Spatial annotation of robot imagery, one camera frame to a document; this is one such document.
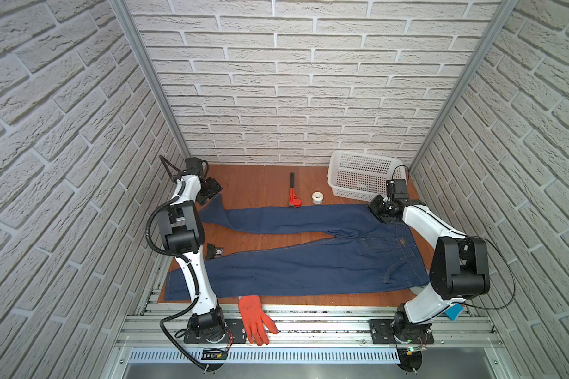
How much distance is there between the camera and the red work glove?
2.42 ft

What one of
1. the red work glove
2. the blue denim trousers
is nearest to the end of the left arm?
the blue denim trousers

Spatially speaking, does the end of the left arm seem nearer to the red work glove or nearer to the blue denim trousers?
the blue denim trousers
